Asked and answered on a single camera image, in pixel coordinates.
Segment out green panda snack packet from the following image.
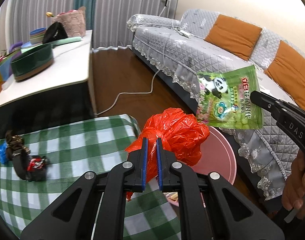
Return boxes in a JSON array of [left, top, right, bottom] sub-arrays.
[[196, 65, 263, 129]]

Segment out orange plastic bag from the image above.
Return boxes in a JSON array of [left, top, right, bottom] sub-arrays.
[[125, 107, 211, 202]]

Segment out dark brown wrapper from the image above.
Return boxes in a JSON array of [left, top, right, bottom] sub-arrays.
[[6, 130, 31, 161]]

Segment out pink trash bin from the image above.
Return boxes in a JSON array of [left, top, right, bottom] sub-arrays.
[[191, 126, 237, 185]]

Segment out right hand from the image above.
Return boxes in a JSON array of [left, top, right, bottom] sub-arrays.
[[281, 150, 305, 220]]

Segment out orange cushion far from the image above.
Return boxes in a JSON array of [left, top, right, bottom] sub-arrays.
[[264, 41, 305, 110]]

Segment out orange cushion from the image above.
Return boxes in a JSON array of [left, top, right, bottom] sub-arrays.
[[204, 14, 263, 61], [264, 41, 305, 110]]

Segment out green checked tablecloth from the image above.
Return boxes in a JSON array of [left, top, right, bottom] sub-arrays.
[[0, 114, 181, 239]]

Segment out orange cushion near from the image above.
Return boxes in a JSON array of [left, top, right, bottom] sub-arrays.
[[204, 14, 263, 61]]

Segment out grey quilted sofa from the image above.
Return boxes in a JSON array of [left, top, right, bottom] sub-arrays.
[[127, 9, 305, 200]]

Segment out power strip on sofa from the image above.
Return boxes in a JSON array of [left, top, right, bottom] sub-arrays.
[[177, 29, 191, 38]]

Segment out white coffee table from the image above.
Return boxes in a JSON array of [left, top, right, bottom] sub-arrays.
[[0, 29, 97, 136]]

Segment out clip lamp on stand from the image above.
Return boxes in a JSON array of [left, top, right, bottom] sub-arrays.
[[162, 0, 180, 18]]

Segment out dark green round basin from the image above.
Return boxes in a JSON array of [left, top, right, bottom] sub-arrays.
[[10, 43, 54, 82]]

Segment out colourful storage box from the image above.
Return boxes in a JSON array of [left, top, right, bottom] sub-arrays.
[[0, 49, 21, 93]]

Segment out black cap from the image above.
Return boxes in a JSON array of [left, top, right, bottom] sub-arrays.
[[42, 22, 68, 44]]

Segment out stacked coloured bowls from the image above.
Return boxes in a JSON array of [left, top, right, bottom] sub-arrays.
[[29, 28, 46, 44]]

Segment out grey curtains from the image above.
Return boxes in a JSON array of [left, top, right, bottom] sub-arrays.
[[0, 0, 177, 54]]

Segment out pink lace basket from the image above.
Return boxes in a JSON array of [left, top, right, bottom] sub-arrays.
[[51, 6, 86, 37]]

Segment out white power cable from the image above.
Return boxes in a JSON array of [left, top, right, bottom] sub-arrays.
[[96, 18, 190, 117]]

